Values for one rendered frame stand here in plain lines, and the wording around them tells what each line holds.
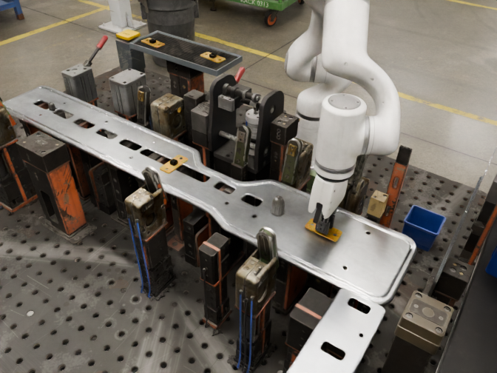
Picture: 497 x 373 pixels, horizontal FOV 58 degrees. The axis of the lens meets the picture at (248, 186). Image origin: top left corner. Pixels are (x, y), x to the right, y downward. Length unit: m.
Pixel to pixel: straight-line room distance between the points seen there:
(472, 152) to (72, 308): 2.80
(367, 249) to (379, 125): 0.31
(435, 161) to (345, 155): 2.37
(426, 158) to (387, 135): 2.37
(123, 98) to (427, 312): 1.08
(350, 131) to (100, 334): 0.83
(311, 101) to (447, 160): 1.90
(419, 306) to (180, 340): 0.62
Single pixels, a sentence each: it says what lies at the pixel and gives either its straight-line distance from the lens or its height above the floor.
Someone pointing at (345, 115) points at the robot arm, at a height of 1.34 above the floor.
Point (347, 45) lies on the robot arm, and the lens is 0.92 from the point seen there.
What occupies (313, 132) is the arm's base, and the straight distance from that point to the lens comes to 1.58.
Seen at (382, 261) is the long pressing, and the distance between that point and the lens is 1.06.
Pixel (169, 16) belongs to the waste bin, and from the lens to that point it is 4.00.
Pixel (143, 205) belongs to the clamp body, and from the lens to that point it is 1.10.
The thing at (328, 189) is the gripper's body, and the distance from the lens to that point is 0.94.
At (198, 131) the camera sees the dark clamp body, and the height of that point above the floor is 1.01.
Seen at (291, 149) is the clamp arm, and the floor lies 1.09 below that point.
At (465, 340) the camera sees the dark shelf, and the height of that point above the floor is 1.03.
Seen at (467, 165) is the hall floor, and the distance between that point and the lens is 3.30.
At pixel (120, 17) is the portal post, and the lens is 5.10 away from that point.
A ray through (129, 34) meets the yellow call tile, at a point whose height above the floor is 1.16.
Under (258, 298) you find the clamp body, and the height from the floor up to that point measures 0.97.
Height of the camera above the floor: 1.76
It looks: 40 degrees down
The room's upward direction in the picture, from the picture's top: 1 degrees clockwise
